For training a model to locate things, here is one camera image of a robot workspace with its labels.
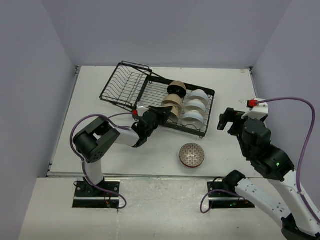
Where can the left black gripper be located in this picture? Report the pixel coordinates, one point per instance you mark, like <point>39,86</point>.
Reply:
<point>163,112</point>

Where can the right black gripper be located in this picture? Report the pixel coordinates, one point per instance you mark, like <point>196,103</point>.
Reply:
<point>230,115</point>

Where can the tan bowl with leaf motif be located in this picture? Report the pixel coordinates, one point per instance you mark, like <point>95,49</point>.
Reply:
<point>174,114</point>

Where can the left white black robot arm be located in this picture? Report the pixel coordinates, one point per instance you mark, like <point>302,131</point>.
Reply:
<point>93,136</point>

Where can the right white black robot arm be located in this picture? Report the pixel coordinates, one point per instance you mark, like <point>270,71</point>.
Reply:
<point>273,164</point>

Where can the plain tan bowl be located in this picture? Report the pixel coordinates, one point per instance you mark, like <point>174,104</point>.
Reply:
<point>172,99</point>

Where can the near white bowl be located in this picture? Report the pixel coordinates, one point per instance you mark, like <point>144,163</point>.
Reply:
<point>193,119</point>

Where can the white bowl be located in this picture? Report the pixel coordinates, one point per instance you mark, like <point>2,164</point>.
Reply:
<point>194,104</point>
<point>199,94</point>
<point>193,119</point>

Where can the black glazed tan bowl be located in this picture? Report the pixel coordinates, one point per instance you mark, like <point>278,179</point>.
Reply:
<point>178,88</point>

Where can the middle white bowl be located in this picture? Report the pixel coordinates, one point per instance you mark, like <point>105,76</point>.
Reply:
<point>194,104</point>

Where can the far white bowl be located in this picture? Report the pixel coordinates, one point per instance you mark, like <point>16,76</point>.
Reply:
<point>199,94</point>

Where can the red patterned bowl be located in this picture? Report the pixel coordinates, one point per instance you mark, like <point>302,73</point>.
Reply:
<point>191,155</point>

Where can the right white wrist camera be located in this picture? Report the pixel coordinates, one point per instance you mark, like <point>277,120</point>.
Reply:
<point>256,110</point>

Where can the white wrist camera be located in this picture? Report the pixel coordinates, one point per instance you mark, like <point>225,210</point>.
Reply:
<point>141,108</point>
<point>256,110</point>

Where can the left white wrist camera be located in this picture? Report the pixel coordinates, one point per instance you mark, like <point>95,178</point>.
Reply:
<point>141,108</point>

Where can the black wire dish rack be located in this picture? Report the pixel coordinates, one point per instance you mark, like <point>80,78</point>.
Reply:
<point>133,83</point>

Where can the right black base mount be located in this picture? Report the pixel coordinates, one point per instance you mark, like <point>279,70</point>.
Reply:
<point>222,200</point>

